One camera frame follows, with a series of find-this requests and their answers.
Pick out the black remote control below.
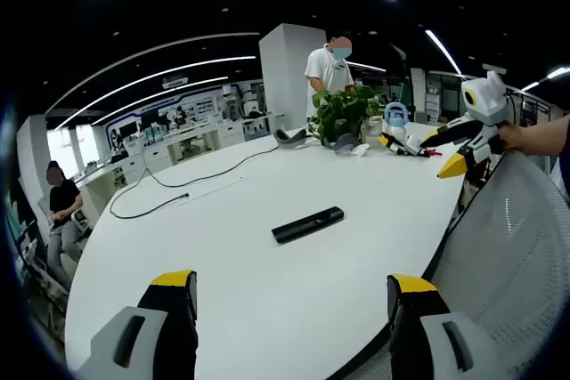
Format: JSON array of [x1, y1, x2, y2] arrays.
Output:
[[271, 206, 346, 246]]

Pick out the person's right hand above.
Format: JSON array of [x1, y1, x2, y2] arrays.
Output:
[[496, 122, 532, 153]]

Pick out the grey padded headband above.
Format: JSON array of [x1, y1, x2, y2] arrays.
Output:
[[328, 132, 360, 155], [273, 127, 309, 151]]

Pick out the green potted plant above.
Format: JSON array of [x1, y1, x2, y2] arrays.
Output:
[[308, 85, 387, 148]]

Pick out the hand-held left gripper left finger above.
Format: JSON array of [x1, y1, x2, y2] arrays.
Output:
[[75, 269, 200, 380]]

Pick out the white square pillar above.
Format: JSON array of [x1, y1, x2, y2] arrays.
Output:
[[258, 22, 329, 132]]

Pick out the black cable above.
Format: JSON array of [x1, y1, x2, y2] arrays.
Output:
[[109, 143, 281, 221]]

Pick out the white lab counter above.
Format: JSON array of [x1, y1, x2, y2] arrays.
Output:
[[73, 110, 289, 221]]

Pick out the white and blue toy robot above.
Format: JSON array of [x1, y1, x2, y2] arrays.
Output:
[[378, 101, 442, 159]]

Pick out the glass plant vase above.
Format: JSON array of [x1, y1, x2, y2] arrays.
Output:
[[360, 116, 386, 146]]

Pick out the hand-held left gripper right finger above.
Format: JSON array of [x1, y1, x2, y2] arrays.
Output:
[[386, 272, 507, 380]]

